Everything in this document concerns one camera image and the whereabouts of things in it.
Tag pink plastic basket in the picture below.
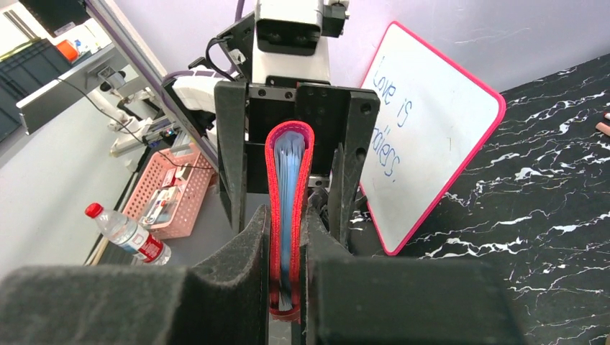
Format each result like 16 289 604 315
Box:
123 144 214 239

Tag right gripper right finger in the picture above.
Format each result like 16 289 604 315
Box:
300 209 527 344

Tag grey metal frame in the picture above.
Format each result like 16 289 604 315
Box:
17 1 218 169

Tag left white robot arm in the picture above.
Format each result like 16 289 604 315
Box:
164 3 380 244

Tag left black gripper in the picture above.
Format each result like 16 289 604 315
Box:
214 81 380 247

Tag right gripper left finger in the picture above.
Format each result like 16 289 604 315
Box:
1 205 270 344

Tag orange white marker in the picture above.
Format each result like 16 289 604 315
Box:
596 122 610 137

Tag pink framed whiteboard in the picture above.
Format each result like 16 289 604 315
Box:
360 21 506 256

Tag red card holder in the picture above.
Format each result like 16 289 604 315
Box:
264 120 315 323

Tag clear water bottle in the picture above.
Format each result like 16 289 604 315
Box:
84 203 172 265

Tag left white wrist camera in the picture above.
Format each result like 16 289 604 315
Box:
252 0 350 84

